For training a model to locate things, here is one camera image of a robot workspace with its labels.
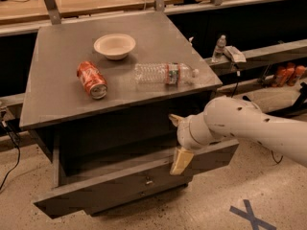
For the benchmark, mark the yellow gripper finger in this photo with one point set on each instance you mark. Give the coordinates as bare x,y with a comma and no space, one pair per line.
175,119
182,159

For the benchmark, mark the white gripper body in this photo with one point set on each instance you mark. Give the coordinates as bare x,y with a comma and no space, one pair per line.
184,134

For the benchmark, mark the grey top drawer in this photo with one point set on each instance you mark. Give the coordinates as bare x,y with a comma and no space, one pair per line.
96,182

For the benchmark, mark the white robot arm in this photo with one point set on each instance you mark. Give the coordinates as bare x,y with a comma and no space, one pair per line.
225,117

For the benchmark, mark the grey wooden drawer cabinet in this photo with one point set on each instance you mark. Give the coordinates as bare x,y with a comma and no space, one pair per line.
58,112

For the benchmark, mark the clear plastic water bottle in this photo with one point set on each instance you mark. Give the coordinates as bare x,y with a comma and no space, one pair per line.
167,73

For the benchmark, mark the small upright water bottle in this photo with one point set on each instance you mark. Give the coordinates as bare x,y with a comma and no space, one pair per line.
219,48

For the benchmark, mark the orange soda can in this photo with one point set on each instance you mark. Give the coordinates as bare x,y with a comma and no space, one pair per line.
92,80

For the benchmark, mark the white paper bowl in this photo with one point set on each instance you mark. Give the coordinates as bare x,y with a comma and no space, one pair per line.
114,46

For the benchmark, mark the blue tape cross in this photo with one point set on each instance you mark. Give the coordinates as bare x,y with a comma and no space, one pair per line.
255,222

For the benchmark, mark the white packet on rail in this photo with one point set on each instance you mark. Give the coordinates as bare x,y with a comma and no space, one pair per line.
234,54

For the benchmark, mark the orange bottles under rail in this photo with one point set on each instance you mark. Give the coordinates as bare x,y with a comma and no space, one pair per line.
288,74

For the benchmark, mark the grey metal rail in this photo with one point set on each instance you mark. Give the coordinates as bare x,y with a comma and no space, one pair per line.
261,57

